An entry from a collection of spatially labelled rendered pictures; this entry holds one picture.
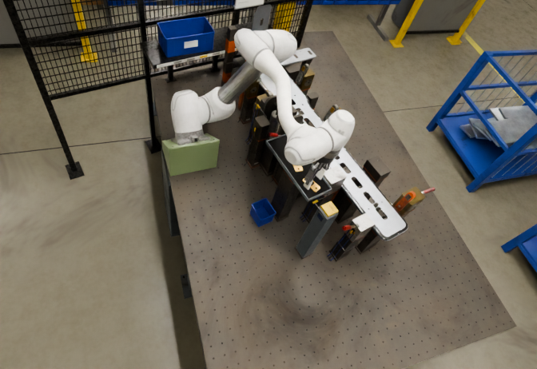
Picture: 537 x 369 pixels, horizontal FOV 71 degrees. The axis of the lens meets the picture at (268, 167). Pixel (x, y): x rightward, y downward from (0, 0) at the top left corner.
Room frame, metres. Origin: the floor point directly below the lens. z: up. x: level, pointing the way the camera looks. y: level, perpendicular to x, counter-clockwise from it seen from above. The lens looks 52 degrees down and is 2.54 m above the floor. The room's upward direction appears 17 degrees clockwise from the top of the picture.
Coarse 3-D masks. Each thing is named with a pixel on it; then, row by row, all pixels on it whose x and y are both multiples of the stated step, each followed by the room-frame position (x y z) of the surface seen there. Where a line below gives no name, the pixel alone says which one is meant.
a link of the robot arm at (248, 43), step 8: (240, 32) 1.41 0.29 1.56; (248, 32) 1.41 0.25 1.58; (256, 32) 1.43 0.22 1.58; (264, 32) 1.45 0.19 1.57; (240, 40) 1.37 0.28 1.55; (248, 40) 1.36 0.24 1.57; (256, 40) 1.37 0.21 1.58; (264, 40) 1.40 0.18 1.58; (272, 40) 1.44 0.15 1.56; (240, 48) 1.35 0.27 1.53; (248, 48) 1.33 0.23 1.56; (256, 48) 1.33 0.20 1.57; (264, 48) 1.34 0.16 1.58; (272, 48) 1.41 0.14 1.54; (248, 56) 1.32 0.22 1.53
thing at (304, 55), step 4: (308, 48) 2.29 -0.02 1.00; (296, 52) 2.20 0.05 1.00; (300, 52) 2.22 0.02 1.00; (304, 52) 2.23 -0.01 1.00; (312, 52) 2.26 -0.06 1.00; (292, 56) 2.15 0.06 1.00; (300, 56) 2.17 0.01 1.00; (304, 56) 2.19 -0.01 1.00; (308, 56) 2.20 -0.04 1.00; (312, 56) 2.21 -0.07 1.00; (288, 60) 2.09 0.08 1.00; (292, 60) 2.11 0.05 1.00; (296, 60) 2.12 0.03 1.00; (300, 60) 2.13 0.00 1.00; (304, 60) 2.15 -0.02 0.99; (280, 64) 2.03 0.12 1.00; (284, 64) 2.04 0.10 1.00; (288, 64) 2.06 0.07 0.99
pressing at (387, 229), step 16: (304, 96) 1.80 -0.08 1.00; (304, 112) 1.66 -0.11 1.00; (336, 160) 1.37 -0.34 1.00; (352, 160) 1.41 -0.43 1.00; (352, 176) 1.30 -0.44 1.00; (352, 192) 1.19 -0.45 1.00; (368, 192) 1.22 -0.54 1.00; (384, 208) 1.15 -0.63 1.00; (384, 224) 1.06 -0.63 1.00; (400, 224) 1.09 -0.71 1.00
